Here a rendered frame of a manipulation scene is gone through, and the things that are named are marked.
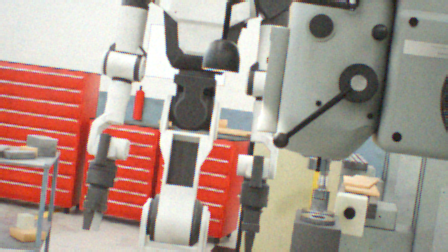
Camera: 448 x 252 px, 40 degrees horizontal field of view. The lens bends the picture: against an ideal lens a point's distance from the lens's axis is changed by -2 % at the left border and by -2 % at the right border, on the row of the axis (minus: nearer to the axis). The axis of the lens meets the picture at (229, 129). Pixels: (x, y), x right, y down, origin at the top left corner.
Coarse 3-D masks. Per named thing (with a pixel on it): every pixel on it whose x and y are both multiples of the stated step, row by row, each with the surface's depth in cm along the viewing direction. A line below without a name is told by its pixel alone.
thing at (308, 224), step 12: (300, 216) 165; (312, 216) 160; (324, 216) 162; (336, 216) 172; (300, 228) 155; (312, 228) 154; (324, 228) 154; (336, 228) 155; (300, 240) 155; (312, 240) 155; (324, 240) 154; (336, 240) 154
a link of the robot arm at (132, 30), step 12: (120, 12) 194; (132, 12) 192; (144, 12) 194; (120, 24) 194; (132, 24) 193; (144, 24) 195; (120, 36) 193; (132, 36) 193; (120, 48) 193; (132, 48) 193; (144, 60) 193; (144, 72) 197
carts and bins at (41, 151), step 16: (32, 144) 425; (48, 144) 422; (0, 160) 375; (16, 160) 384; (32, 160) 393; (48, 160) 403; (0, 224) 427; (16, 224) 434; (32, 224) 406; (48, 224) 447; (0, 240) 388; (16, 240) 393; (32, 240) 396; (48, 240) 458
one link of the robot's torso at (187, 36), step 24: (168, 0) 187; (192, 0) 186; (216, 0) 186; (168, 24) 190; (192, 24) 187; (216, 24) 186; (240, 24) 191; (168, 48) 191; (192, 48) 187; (192, 72) 192; (216, 72) 192
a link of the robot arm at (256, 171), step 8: (240, 160) 193; (248, 160) 193; (256, 160) 189; (264, 160) 193; (240, 168) 192; (248, 168) 192; (256, 168) 188; (264, 168) 192; (248, 176) 192; (256, 176) 188; (264, 176) 191; (248, 184) 191; (256, 184) 188; (264, 184) 191; (264, 192) 191
